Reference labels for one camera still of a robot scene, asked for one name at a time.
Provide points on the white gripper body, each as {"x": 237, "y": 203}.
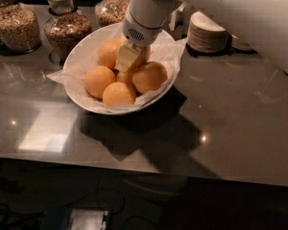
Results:
{"x": 142, "y": 32}

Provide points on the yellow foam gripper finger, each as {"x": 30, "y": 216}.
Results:
{"x": 127, "y": 54}

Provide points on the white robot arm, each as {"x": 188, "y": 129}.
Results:
{"x": 263, "y": 24}

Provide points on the white paper bowl liner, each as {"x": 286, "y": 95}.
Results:
{"x": 80, "y": 64}

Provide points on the white oval bowl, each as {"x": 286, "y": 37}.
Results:
{"x": 86, "y": 103}

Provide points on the small orange centre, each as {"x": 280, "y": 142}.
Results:
{"x": 124, "y": 77}

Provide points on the glass jar mixed cereal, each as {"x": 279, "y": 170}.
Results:
{"x": 110, "y": 11}

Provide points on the glass jar brown cereal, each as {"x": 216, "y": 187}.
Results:
{"x": 66, "y": 28}

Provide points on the short stack paper bowls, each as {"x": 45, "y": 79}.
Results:
{"x": 238, "y": 44}

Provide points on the glass jar of grains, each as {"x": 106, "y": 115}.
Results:
{"x": 19, "y": 28}

